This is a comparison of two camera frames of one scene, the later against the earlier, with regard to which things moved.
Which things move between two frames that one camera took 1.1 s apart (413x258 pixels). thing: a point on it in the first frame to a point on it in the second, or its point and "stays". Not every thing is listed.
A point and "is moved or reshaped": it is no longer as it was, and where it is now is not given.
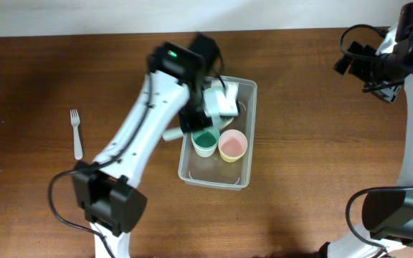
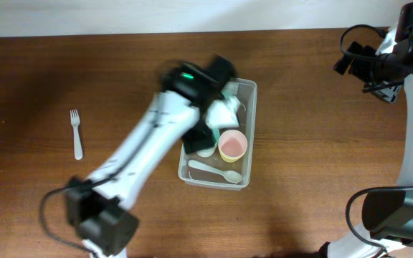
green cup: [207, 138] stays
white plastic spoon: [172, 134] is moved or reshaped
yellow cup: [231, 160] stays
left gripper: [191, 125] to [196, 142]
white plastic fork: [74, 119] stays
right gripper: [357, 70] stays
